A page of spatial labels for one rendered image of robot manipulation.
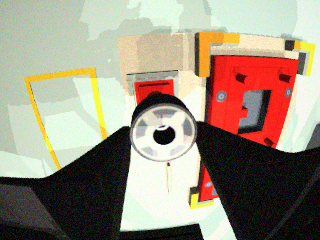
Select yellow tape outline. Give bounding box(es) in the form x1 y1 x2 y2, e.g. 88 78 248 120
24 68 108 171

